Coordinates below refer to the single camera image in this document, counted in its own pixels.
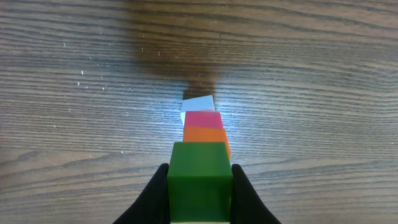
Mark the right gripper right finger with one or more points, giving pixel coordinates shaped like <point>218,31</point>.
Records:
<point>248,202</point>

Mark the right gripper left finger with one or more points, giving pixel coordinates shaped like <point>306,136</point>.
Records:
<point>152,202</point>

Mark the green cube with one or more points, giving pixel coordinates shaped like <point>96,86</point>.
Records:
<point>200,180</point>

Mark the orange cube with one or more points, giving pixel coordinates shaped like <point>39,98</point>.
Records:
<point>205,135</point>

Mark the pink cube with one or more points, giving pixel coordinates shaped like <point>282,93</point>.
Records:
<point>203,119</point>

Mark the white cube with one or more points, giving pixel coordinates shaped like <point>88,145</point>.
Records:
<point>199,104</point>

